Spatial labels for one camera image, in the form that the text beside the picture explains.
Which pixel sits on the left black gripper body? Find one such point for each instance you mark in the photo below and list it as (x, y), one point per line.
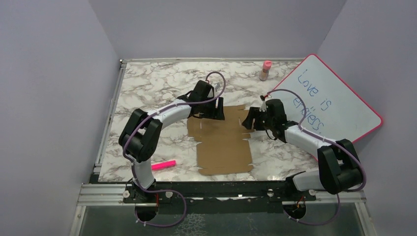
(210, 104)

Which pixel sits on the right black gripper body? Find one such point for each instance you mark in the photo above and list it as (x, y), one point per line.
(269, 122)

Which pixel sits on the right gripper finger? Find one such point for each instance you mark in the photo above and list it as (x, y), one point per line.
(248, 122)
(258, 119)

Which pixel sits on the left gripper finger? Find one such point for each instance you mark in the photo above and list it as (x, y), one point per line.
(218, 113)
(205, 113)

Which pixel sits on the brown cardboard box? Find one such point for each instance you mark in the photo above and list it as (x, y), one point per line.
(223, 147)

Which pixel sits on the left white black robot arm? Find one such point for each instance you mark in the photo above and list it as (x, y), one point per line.
(140, 136)

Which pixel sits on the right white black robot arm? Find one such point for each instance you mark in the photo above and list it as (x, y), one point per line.
(338, 166)

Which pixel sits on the pink-capped small bottle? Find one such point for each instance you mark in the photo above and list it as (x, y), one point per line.
(264, 73)

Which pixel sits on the pink rectangular stick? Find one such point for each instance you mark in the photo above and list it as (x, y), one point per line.
(163, 165)

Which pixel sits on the pink-framed whiteboard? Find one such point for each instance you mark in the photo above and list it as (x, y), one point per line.
(326, 105)

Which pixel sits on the aluminium front frame rail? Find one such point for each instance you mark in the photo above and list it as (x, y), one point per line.
(219, 209)

